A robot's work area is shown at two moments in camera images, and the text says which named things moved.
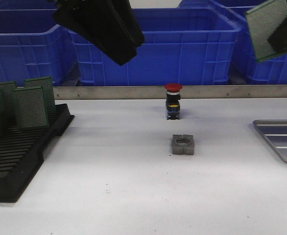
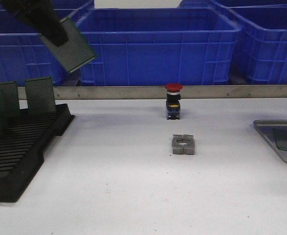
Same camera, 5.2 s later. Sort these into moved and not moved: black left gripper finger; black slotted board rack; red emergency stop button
Moved: black left gripper finger
Not moved: black slotted board rack; red emergency stop button
